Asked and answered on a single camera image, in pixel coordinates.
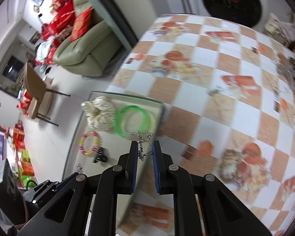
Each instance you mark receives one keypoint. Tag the small silver charm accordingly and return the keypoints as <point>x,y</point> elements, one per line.
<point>215,91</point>

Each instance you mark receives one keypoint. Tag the small black claw clip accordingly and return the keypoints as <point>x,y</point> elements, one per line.
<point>100,156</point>

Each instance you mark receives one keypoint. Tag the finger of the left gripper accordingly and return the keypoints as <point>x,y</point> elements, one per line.
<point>65,182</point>

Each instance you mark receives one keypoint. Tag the grey jewelry tray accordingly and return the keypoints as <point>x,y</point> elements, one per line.
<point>114,145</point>

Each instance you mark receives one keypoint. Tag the yellow hanger hook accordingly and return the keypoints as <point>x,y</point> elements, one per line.
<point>291,16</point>

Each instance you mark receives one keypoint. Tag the beige chair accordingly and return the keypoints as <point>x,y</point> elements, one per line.
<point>37,89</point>

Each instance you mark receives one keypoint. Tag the checkered printed tablecloth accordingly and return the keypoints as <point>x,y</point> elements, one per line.
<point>244,135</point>

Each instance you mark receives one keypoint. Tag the silver chain earrings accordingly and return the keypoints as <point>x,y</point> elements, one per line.
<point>144,141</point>

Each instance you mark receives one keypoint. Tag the white washing machine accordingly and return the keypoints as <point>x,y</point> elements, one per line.
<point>249,13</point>

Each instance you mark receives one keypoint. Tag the green translucent bangle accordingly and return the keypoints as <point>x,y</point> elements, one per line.
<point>130,120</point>

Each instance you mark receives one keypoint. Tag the green leather sofa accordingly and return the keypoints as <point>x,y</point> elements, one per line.
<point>90,54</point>

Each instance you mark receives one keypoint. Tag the cream polka dot scrunchie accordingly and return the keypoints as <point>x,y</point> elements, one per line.
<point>100,113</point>

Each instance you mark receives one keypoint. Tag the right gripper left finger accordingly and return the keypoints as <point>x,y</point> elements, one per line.
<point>117,180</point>

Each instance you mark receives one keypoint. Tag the pink clothes pile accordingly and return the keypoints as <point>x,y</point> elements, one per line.
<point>284,30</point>

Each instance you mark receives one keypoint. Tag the red cushion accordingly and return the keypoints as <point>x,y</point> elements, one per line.
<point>81,24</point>

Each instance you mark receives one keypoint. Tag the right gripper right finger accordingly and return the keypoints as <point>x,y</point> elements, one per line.
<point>188,192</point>

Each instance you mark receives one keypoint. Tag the silver star hair clip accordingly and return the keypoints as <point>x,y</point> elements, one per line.
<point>79,168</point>

